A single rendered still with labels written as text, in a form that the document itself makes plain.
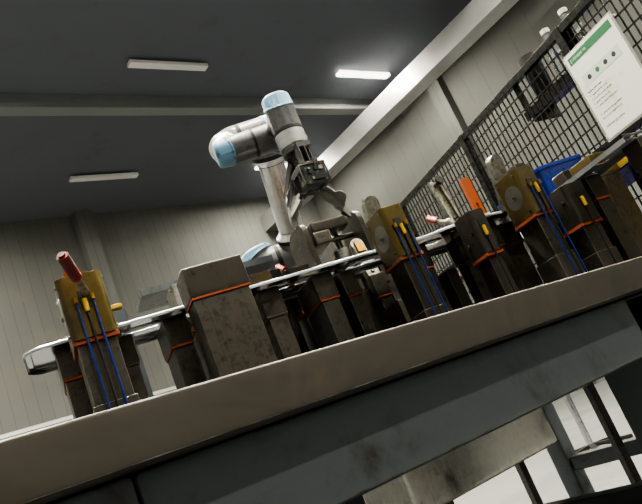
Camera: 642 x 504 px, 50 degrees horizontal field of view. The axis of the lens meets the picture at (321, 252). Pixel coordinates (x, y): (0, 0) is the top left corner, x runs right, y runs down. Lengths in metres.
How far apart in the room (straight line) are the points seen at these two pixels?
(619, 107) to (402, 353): 1.71
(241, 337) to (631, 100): 1.40
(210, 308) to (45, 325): 11.32
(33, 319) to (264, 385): 12.08
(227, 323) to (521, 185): 0.75
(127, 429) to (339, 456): 0.20
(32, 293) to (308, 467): 12.24
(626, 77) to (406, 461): 1.73
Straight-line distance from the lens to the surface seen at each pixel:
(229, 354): 1.27
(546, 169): 2.21
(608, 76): 2.26
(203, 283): 1.30
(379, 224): 1.47
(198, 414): 0.49
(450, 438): 0.68
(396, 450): 0.63
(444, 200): 2.02
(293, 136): 1.67
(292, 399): 0.53
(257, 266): 1.88
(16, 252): 13.03
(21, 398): 12.11
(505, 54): 12.79
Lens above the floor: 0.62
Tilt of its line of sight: 15 degrees up
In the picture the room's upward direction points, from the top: 23 degrees counter-clockwise
